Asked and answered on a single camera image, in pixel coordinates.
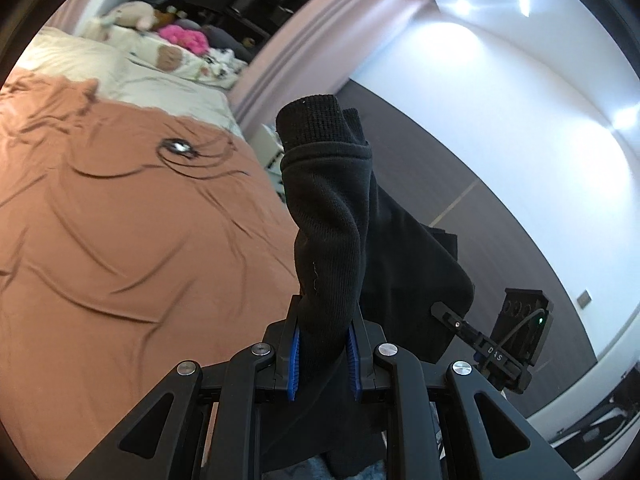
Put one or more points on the brown plush toy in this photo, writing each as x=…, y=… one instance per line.
x=161, y=19

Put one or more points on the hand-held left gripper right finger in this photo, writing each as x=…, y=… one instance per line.
x=354, y=360

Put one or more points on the orange blanket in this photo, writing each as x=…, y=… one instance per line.
x=125, y=260

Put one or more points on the pink fluffy cloth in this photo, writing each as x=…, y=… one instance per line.
x=185, y=39

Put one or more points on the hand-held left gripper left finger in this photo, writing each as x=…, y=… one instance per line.
x=295, y=355

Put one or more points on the grey wall switch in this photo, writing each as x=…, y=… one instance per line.
x=583, y=299

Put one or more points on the small black device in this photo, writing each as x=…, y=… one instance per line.
x=176, y=147

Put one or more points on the cream bear print quilt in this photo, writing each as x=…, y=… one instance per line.
x=150, y=55

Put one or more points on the grey cushion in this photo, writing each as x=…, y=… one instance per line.
x=225, y=40

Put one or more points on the beige plush toy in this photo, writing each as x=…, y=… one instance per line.
x=130, y=15

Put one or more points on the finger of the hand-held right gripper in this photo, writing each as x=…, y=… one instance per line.
x=470, y=332

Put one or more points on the black and white printed cloth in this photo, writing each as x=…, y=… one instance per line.
x=222, y=67

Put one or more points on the black sweater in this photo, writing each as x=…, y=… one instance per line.
x=325, y=210

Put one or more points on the grey fluffy rug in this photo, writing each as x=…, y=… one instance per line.
x=312, y=467

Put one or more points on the pink curtain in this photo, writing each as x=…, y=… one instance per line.
x=310, y=50

